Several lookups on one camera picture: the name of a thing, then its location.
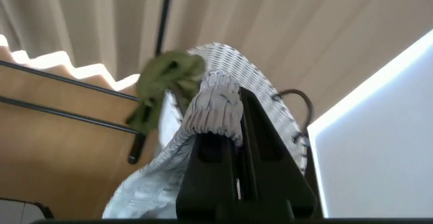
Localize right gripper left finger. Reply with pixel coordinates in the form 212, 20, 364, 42
175, 131, 240, 219

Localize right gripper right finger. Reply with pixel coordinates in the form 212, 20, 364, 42
235, 87, 318, 219

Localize pale grey shorts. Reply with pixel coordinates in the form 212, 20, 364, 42
102, 70, 244, 220

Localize white laundry basket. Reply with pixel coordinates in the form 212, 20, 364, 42
158, 42, 315, 176

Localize black clothes rack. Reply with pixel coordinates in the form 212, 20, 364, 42
0, 0, 175, 166

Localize green garment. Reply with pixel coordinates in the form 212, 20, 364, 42
125, 50, 206, 135

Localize beige curtain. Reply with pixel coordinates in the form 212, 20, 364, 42
0, 0, 433, 125

